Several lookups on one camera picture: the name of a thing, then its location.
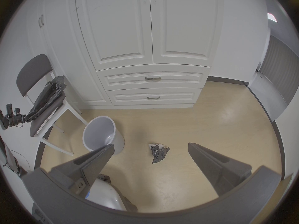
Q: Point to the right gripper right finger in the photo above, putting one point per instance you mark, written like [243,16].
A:
[210,167]

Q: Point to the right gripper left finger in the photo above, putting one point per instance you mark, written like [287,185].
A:
[93,163]

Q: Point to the clear printed wrapper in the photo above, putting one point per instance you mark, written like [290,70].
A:
[154,145]

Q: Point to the black plastic bag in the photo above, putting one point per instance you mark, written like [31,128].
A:
[46,97]

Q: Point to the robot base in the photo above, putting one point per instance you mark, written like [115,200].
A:
[105,195]

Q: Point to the white trash bin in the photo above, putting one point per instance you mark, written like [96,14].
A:
[102,129]

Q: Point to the white chair dark grey seat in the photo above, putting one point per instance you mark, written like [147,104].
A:
[33,73]

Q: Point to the white wardrobe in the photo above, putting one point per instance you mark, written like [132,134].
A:
[149,31]

